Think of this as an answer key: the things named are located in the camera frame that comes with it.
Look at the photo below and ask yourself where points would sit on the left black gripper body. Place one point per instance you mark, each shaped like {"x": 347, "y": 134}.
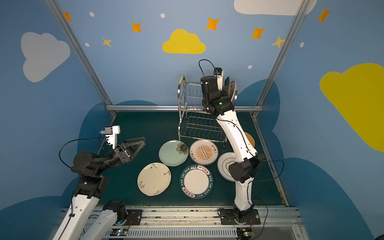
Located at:
{"x": 123, "y": 153}

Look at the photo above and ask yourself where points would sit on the right circuit board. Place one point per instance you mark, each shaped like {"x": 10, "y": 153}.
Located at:
{"x": 244, "y": 233}

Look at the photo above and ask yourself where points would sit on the cream floral plate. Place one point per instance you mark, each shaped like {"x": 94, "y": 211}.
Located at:
{"x": 154, "y": 179}

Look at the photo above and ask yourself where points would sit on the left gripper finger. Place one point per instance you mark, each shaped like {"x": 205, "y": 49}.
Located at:
{"x": 136, "y": 147}
{"x": 136, "y": 141}

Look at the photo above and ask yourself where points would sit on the black glossy plate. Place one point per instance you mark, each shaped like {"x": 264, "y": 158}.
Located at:
{"x": 227, "y": 84}

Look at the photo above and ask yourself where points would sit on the right aluminium frame post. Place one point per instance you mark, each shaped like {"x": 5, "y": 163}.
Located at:
{"x": 291, "y": 34}

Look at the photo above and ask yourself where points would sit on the yellow woven round plate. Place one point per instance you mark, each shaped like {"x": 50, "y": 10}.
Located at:
{"x": 250, "y": 140}

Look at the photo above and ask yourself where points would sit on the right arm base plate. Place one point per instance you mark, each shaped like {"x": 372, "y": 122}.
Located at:
{"x": 236, "y": 217}

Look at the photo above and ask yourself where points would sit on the orange sunburst plate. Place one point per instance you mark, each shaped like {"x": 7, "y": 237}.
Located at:
{"x": 204, "y": 152}
{"x": 233, "y": 91}

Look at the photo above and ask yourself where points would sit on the left circuit board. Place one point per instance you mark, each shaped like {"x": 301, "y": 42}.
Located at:
{"x": 118, "y": 232}

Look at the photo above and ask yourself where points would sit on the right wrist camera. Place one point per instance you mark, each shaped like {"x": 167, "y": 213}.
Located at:
{"x": 218, "y": 73}

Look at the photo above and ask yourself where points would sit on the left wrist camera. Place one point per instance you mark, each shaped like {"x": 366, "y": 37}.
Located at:
{"x": 111, "y": 135}

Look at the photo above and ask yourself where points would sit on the chrome wire dish rack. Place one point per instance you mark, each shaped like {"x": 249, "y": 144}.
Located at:
{"x": 195, "y": 122}

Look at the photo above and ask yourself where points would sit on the aluminium rail front frame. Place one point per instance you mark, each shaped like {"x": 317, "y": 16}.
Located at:
{"x": 203, "y": 222}

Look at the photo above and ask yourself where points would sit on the pale green flower plate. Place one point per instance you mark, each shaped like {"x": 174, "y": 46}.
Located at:
{"x": 173, "y": 153}

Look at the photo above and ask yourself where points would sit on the white plate black cloud line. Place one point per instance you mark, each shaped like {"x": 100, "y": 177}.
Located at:
{"x": 223, "y": 164}

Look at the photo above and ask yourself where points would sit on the white plate dark lettered rim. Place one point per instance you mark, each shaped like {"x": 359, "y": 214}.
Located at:
{"x": 196, "y": 181}

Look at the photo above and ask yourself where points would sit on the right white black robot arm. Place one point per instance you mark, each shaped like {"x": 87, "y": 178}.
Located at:
{"x": 243, "y": 171}

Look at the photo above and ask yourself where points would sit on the circuit board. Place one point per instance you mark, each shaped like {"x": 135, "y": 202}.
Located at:
{"x": 118, "y": 232}
{"x": 244, "y": 233}

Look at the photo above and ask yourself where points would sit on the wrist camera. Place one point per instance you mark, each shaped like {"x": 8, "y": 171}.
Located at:
{"x": 218, "y": 73}
{"x": 111, "y": 135}

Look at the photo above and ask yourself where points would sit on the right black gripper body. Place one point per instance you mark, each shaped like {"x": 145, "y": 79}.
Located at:
{"x": 209, "y": 87}

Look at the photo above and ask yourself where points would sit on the rear aluminium frame bar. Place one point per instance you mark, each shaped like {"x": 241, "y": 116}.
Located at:
{"x": 126, "y": 108}

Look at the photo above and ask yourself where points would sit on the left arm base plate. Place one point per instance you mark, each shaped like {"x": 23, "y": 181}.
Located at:
{"x": 131, "y": 217}

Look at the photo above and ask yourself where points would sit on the aluminium frame post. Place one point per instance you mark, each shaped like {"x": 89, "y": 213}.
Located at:
{"x": 64, "y": 24}
{"x": 291, "y": 34}

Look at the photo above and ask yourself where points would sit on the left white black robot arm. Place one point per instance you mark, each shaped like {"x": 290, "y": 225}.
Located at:
{"x": 91, "y": 187}

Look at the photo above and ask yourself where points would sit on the left aluminium frame post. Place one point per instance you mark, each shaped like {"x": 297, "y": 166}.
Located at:
{"x": 64, "y": 24}

